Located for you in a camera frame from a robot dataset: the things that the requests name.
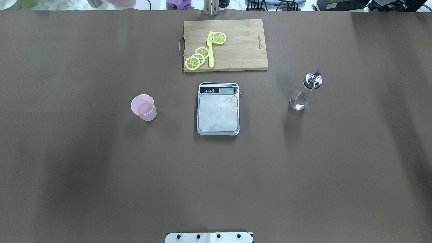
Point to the pink plastic cup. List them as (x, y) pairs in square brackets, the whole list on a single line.
[(143, 106)]

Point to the glass sauce bottle metal spout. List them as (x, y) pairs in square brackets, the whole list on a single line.
[(301, 97)]

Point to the digital kitchen scale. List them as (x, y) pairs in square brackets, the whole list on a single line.
[(218, 109)]

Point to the yellow plastic knife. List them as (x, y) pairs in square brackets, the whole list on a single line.
[(209, 43)]

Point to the lemon slice middle left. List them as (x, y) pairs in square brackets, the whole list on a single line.
[(200, 57)]

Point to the lemon slice upper left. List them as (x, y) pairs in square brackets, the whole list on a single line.
[(203, 51)]

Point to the wooden cutting board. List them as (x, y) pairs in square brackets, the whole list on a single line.
[(244, 50)]

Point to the brown table mat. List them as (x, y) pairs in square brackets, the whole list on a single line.
[(77, 165)]

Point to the pink bowl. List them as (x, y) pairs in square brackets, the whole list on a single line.
[(121, 3)]

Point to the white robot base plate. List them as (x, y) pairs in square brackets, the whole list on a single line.
[(210, 237)]

